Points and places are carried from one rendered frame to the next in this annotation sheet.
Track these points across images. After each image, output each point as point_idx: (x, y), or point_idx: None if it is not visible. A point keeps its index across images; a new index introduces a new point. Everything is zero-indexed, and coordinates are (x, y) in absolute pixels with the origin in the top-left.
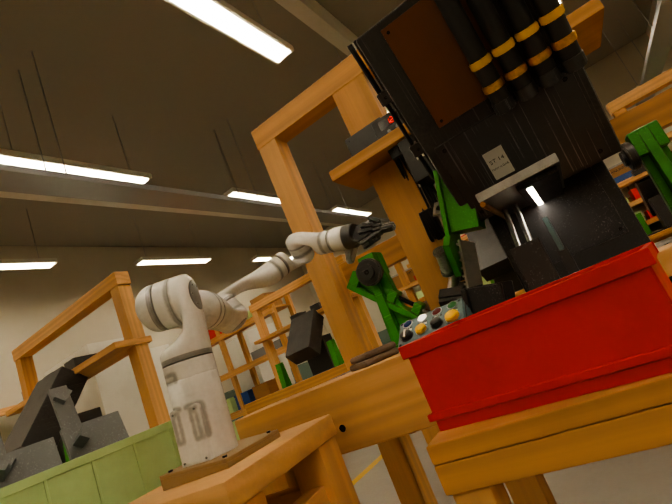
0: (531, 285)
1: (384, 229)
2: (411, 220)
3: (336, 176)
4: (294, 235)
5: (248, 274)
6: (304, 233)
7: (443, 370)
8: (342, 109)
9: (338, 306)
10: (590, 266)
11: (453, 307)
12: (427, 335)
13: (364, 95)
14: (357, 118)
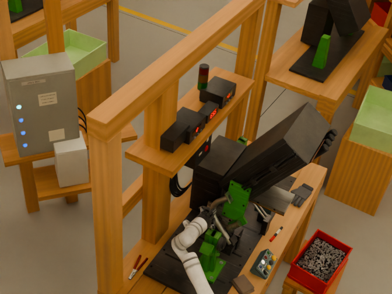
0: (265, 232)
1: (214, 214)
2: (165, 184)
3: (174, 174)
4: (191, 236)
5: (204, 280)
6: (191, 231)
7: (328, 284)
8: (163, 107)
9: (120, 257)
10: (312, 237)
11: (270, 254)
12: (314, 276)
13: (175, 97)
14: (167, 115)
